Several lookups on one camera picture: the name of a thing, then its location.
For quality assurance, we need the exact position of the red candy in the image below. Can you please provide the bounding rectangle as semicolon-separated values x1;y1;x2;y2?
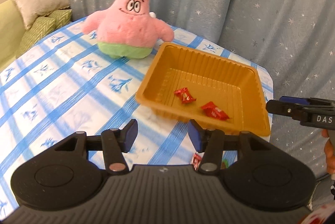
191;153;202;171
174;87;197;105
200;102;230;121

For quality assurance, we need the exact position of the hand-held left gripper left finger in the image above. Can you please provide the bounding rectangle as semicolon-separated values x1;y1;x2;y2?
54;119;139;175

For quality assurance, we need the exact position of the green patterned cushion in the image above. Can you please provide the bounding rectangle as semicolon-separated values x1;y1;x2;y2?
16;17;57;58
48;9;73;29

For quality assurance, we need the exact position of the person's right hand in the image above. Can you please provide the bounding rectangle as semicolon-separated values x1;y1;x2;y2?
324;130;335;175

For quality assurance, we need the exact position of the orange plastic tray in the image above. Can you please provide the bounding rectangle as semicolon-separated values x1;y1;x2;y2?
135;42;271;137

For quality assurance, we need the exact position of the pink starfish plush toy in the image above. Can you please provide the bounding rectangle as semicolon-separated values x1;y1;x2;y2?
81;0;175;59

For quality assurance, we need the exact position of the green sofa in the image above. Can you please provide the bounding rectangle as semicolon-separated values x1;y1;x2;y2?
0;0;29;67

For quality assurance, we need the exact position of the blue checked tablecloth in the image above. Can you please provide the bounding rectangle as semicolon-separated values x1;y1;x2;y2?
0;16;274;216

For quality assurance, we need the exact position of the red white printed cloth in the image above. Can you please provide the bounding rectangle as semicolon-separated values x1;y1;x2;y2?
297;207;335;224

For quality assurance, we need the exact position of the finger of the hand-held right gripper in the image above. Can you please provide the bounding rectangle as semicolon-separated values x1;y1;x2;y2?
266;99;314;122
281;96;335;107

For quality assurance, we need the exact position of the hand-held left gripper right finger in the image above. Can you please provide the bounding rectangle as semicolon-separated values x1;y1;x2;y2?
188;119;273;175

